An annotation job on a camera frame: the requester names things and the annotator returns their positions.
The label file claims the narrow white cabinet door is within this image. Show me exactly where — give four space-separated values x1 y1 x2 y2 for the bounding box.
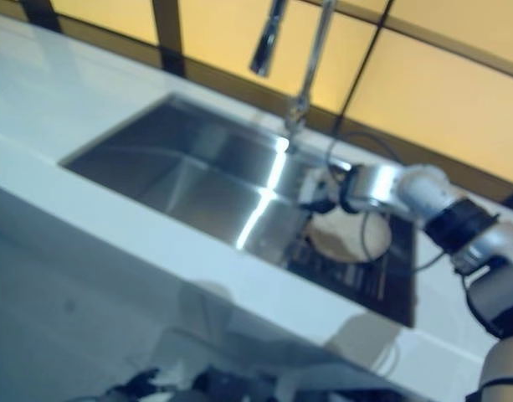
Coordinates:
176 283 367 402

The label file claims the dark grey robot body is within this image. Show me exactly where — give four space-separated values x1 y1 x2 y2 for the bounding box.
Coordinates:
192 363 283 402

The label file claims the dark window frame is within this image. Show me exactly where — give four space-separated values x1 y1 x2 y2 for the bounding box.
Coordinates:
17 0 513 206

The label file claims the chrome gooseneck faucet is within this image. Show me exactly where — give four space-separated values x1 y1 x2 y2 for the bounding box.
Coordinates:
249 0 340 140

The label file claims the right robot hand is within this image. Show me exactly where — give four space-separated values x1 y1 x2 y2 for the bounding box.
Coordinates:
300 170 353 215

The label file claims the black dish drying rack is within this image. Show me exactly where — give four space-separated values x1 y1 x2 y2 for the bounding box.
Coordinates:
284 166 421 328

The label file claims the stainless steel sink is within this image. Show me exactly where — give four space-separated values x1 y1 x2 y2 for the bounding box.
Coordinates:
58 93 421 328

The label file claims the cream ceramic plate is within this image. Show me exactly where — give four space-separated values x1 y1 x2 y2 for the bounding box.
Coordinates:
303 166 394 265

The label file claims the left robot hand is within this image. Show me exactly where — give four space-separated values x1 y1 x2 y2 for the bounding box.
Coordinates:
108 367 166 402

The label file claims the wide white cabinet door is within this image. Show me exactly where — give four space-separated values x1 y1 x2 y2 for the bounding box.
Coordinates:
0 183 192 402

